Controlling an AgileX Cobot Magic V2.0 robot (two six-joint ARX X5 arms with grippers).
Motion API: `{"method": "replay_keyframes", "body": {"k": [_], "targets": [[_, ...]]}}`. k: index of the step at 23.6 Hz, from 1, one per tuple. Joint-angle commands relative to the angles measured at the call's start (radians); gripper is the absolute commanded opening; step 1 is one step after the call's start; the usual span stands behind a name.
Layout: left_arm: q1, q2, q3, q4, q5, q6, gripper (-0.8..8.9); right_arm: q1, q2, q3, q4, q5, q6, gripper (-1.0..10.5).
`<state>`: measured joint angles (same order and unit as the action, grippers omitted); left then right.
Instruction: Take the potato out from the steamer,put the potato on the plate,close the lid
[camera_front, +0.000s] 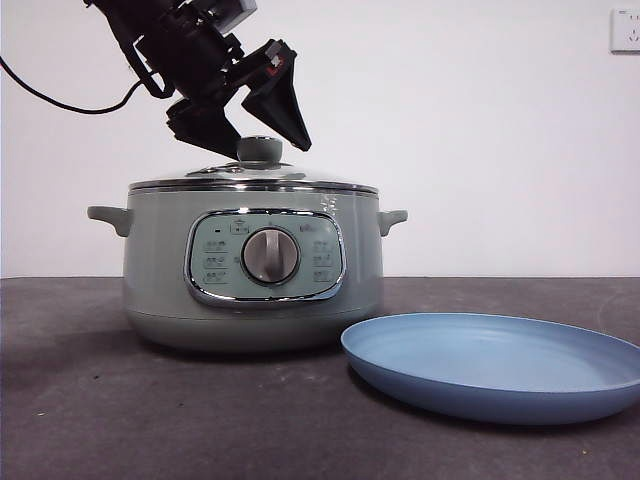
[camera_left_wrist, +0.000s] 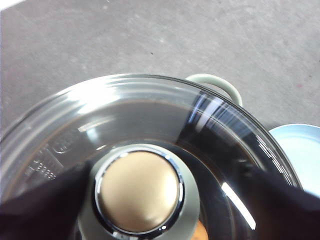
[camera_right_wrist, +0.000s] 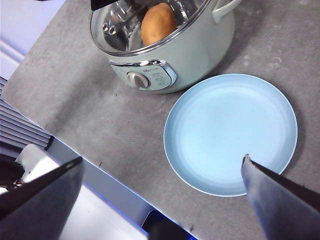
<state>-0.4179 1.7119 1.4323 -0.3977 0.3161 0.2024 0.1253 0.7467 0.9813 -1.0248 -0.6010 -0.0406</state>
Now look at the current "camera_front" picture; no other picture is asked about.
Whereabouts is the glass lid with green knob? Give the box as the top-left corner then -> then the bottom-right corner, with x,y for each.
127,135 -> 380,194

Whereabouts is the pale green electric steamer pot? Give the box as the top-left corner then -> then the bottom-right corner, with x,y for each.
86,187 -> 409,355

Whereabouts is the blue round plate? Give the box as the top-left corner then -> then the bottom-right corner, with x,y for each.
340,312 -> 640,426

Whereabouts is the black cable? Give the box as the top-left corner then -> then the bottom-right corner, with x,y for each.
0,54 -> 171,114

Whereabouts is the white wall socket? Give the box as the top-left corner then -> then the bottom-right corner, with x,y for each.
609,8 -> 640,54

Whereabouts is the left arm grey camera box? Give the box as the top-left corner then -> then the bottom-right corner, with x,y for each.
202,0 -> 259,34

